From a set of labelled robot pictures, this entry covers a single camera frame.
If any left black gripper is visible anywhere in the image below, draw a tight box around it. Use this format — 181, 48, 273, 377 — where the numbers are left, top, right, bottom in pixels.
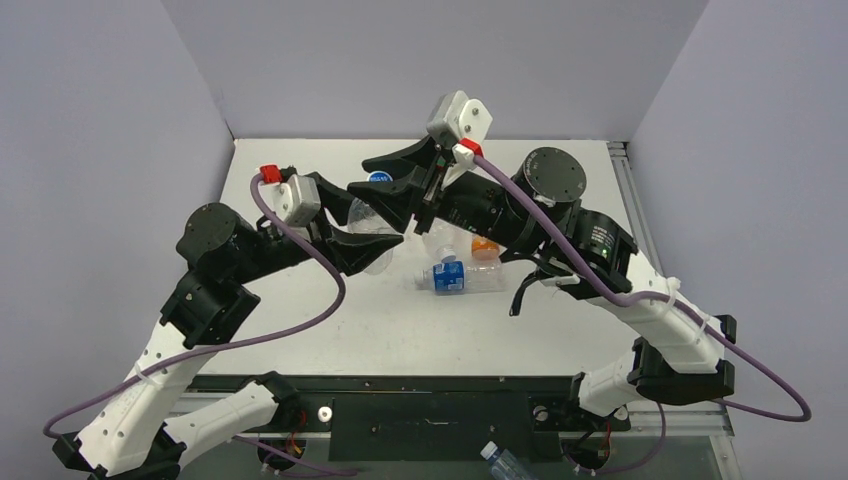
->
231, 176, 403, 285

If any clear bottle blue-white cap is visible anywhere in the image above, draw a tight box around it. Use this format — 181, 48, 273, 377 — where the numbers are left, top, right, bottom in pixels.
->
346, 198, 395, 275

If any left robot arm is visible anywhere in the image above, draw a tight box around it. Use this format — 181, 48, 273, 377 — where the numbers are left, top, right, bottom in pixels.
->
52, 166, 403, 479

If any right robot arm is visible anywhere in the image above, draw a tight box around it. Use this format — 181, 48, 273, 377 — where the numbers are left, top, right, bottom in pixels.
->
348, 138, 736, 427

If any large clear empty bottle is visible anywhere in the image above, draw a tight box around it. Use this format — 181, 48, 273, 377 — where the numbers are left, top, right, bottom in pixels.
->
421, 219, 471, 263

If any orange drink bottle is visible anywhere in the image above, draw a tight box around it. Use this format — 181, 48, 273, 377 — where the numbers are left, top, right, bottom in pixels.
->
470, 235, 501, 262

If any clear bottle blue label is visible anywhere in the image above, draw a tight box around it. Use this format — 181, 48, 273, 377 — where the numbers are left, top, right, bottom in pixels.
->
413, 260, 506, 295

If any water bottle under table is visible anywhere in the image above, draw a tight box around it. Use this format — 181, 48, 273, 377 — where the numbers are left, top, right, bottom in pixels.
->
480, 441, 534, 480

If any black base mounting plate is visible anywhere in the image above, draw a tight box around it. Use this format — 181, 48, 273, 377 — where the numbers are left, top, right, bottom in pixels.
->
233, 374, 632, 463

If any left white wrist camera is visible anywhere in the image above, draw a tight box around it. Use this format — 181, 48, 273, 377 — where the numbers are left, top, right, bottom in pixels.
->
258, 164, 322, 238

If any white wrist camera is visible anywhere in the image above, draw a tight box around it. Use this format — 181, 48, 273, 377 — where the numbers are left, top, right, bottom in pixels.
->
258, 164, 322, 238
426, 90, 493, 190

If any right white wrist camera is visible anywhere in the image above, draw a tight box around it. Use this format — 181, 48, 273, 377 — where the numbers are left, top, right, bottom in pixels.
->
426, 90, 493, 190

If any aluminium frame rail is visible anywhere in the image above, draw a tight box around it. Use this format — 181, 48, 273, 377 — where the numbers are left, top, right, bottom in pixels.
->
607, 141, 664, 275

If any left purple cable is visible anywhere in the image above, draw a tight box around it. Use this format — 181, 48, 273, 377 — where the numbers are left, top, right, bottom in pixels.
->
42, 173, 362, 477

